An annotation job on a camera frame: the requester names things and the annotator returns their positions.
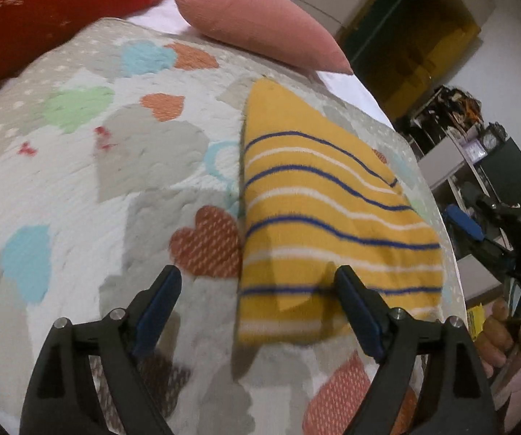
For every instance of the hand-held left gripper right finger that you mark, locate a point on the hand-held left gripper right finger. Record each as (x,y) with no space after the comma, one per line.
(360,312)

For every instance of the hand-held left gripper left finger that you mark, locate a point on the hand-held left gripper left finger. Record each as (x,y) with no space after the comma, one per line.
(156,312)

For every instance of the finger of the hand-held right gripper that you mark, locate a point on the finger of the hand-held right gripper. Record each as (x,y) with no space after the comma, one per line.
(464,223)
(498,258)

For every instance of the yellow striped sweater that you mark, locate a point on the yellow striped sweater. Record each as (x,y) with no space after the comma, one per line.
(310,213)

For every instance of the person's right hand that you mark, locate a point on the person's right hand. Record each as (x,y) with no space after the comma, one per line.
(498,330)

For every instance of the grey box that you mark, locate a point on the grey box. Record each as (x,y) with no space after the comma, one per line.
(480,278)

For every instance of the white cabinet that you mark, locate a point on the white cabinet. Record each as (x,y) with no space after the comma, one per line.
(446,163)

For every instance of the yellow packet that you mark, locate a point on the yellow packet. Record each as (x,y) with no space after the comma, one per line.
(476,321)

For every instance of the cluttered shelf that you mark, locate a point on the cluttered shelf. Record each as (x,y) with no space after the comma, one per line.
(460,113)

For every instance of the heart print blanket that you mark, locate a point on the heart print blanket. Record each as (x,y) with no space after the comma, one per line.
(83,181)

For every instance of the dark wooden door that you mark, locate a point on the dark wooden door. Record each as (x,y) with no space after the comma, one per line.
(405,54)

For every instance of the red floral quilt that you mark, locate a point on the red floral quilt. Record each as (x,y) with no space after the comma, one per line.
(61,9)

